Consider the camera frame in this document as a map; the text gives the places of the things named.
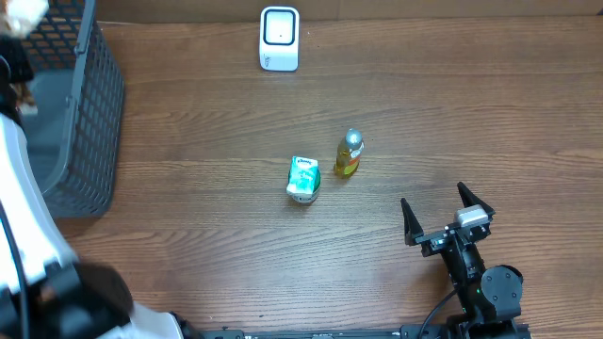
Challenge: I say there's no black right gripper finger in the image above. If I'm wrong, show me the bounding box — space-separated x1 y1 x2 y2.
400 198 424 246
457 182 495 218

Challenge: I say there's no yellow liquid bottle silver cap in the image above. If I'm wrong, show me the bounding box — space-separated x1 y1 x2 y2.
334 128 365 178

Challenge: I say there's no teal white tissue pack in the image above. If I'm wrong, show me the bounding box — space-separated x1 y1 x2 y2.
285 156 318 198

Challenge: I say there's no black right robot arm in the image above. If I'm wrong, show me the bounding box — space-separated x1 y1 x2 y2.
399 182 531 339

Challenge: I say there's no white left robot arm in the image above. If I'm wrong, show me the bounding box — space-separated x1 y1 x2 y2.
1 1 199 338

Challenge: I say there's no white barcode scanner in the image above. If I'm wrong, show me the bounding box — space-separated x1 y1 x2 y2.
258 6 300 72

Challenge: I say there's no green lid white jar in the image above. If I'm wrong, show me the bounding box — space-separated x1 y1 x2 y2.
286 168 321 204

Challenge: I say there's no dark grey mesh basket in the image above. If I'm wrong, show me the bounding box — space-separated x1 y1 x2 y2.
22 0 125 218

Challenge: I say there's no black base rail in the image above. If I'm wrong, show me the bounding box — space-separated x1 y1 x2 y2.
196 325 531 339

